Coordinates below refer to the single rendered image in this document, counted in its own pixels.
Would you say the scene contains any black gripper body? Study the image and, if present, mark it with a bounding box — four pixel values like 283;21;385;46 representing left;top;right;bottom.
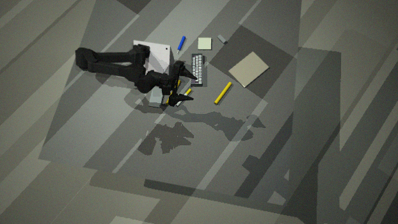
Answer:
157;61;184;107

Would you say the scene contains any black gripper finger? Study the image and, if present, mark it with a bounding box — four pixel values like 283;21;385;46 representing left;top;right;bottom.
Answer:
179;65;198;80
175;94;194;104

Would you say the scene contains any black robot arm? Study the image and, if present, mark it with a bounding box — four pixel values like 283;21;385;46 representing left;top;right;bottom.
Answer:
75;44;172;95

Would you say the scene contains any beige flat rectangular panel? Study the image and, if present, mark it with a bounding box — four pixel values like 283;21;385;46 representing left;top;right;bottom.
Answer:
228;52;269;88

